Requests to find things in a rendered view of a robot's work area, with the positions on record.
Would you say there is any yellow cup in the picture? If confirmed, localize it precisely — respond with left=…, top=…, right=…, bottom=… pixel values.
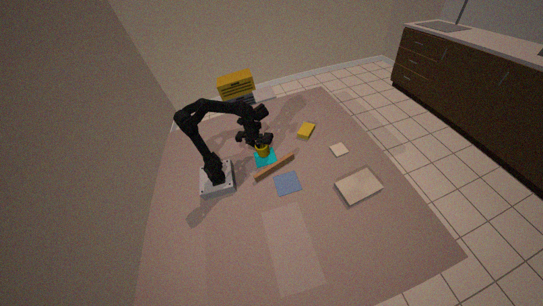
left=255, top=143, right=270, bottom=158

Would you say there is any yellow rectangular block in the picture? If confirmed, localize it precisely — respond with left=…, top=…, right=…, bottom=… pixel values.
left=297, top=122, right=315, bottom=140

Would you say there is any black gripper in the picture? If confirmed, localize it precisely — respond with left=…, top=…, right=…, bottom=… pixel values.
left=235, top=124, right=274, bottom=148

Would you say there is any tan flat rectangular slab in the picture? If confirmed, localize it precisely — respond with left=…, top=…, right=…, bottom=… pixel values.
left=334, top=168, right=384, bottom=207

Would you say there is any long wooden plank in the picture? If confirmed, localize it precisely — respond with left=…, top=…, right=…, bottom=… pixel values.
left=253, top=152, right=294, bottom=183

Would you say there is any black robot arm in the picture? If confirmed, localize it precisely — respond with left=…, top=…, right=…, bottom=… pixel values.
left=173, top=98, right=269, bottom=186

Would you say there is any beige flat square tile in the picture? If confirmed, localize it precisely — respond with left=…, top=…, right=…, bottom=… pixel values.
left=329, top=142, right=349, bottom=158

